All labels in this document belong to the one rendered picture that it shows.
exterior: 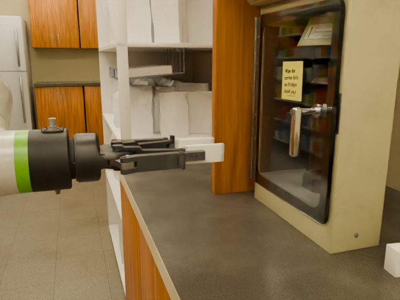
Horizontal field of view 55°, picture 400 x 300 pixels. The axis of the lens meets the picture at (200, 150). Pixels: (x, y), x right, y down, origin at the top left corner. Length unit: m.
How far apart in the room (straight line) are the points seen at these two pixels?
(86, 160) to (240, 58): 0.55
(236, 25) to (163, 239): 0.54
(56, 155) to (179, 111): 1.36
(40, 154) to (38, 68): 5.56
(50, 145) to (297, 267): 0.45
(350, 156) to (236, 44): 0.43
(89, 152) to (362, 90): 0.46
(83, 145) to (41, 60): 5.55
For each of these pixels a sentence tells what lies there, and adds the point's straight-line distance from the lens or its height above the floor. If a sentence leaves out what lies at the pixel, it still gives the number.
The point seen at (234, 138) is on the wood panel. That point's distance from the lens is 1.02.
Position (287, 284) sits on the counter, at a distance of 0.67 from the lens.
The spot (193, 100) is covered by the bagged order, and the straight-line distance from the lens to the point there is 1.95.
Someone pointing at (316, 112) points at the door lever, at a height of 1.20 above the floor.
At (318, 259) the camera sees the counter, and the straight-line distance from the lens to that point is 0.76.
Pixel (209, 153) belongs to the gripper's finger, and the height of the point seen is 1.14.
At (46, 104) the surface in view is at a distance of 5.60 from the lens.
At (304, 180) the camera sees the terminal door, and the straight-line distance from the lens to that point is 0.79.
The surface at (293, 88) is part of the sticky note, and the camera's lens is 0.80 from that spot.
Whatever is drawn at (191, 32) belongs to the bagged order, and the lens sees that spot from 2.02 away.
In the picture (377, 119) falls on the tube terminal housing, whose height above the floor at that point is 1.19.
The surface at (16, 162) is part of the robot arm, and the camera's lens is 0.58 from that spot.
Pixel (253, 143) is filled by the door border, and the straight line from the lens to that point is 0.98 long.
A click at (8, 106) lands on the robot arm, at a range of 0.69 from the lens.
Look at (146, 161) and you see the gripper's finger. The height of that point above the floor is 1.15.
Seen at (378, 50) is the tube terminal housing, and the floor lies 1.31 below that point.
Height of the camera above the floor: 1.29
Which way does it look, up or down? 13 degrees down
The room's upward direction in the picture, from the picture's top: straight up
